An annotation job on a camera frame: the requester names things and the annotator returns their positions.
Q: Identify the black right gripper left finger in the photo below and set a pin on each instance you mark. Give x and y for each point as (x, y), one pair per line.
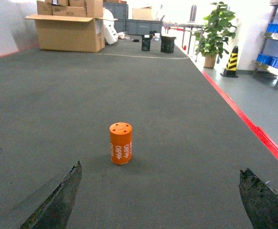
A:
(56, 209)

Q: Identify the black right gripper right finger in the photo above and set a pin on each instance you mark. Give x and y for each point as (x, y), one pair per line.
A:
(260, 202)

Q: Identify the orange 4680 cylinder cap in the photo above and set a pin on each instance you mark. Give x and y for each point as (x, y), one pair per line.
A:
(121, 142)

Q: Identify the yellow black striped cone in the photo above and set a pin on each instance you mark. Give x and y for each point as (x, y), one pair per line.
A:
(231, 67)

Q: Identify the large open cardboard box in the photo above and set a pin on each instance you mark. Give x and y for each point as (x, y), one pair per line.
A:
(65, 33)

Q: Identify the white foam piece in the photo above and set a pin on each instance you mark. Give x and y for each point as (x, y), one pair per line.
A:
(110, 33)

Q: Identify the potted green plant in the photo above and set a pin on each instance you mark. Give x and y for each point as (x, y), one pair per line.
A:
(216, 32)

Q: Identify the black box right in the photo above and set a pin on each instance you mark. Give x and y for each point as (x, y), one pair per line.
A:
(167, 44)

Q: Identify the black box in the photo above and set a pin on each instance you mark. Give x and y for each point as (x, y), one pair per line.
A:
(167, 44)
(146, 42)

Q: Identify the black box left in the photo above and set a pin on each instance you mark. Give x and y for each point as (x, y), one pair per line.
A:
(146, 42)

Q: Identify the grey plastic crate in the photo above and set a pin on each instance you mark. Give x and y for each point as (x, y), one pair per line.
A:
(137, 27)

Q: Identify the stacked cardboard boxes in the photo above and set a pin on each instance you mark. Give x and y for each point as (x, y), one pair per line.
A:
(72, 8)

